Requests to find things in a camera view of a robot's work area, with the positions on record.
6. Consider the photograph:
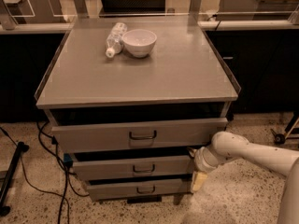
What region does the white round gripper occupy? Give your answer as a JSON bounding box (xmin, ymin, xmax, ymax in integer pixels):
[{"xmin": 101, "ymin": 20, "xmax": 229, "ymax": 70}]
[{"xmin": 187, "ymin": 145, "xmax": 221, "ymax": 193}]

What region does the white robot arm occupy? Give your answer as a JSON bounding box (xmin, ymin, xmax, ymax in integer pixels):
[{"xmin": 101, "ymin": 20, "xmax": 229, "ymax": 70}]
[{"xmin": 187, "ymin": 132, "xmax": 299, "ymax": 224}]

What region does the grey top drawer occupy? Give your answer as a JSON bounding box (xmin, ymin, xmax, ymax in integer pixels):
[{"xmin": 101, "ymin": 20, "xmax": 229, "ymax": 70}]
[{"xmin": 52, "ymin": 118, "xmax": 228, "ymax": 153}]

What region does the grey drawer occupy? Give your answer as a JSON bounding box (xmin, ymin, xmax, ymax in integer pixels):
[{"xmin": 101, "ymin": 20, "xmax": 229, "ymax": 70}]
[
  {"xmin": 74, "ymin": 155, "xmax": 194, "ymax": 181},
  {"xmin": 52, "ymin": 118, "xmax": 228, "ymax": 153},
  {"xmin": 87, "ymin": 175, "xmax": 192, "ymax": 201}
]

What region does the grey drawer cabinet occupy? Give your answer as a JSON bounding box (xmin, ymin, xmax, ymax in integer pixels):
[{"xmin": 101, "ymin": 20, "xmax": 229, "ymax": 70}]
[{"xmin": 34, "ymin": 16, "xmax": 242, "ymax": 204}]

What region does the grey middle drawer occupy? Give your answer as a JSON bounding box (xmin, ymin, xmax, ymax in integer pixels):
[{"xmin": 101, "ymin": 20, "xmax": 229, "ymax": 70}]
[{"xmin": 74, "ymin": 155, "xmax": 194, "ymax": 181}]

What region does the grey bottom drawer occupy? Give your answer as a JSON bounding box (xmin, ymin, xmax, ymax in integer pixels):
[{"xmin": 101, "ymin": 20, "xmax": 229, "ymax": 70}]
[{"xmin": 87, "ymin": 175, "xmax": 192, "ymax": 201}]

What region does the black wheeled cart base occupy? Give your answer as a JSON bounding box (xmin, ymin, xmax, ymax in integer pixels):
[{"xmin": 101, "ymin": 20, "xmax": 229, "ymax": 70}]
[{"xmin": 271, "ymin": 111, "xmax": 299, "ymax": 145}]

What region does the white ceramic bowl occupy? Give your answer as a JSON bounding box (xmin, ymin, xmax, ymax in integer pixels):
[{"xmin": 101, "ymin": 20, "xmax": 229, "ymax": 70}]
[{"xmin": 122, "ymin": 29, "xmax": 157, "ymax": 58}]

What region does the clear plastic water bottle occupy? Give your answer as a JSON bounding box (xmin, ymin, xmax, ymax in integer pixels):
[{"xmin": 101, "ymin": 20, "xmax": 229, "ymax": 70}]
[{"xmin": 106, "ymin": 22, "xmax": 127, "ymax": 58}]

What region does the black stand leg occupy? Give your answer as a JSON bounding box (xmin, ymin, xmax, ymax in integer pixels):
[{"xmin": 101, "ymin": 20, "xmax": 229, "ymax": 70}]
[{"xmin": 0, "ymin": 142, "xmax": 29, "ymax": 217}]

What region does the black floor cable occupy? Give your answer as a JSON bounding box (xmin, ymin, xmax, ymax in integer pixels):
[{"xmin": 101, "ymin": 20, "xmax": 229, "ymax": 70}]
[{"xmin": 0, "ymin": 120, "xmax": 91, "ymax": 224}]

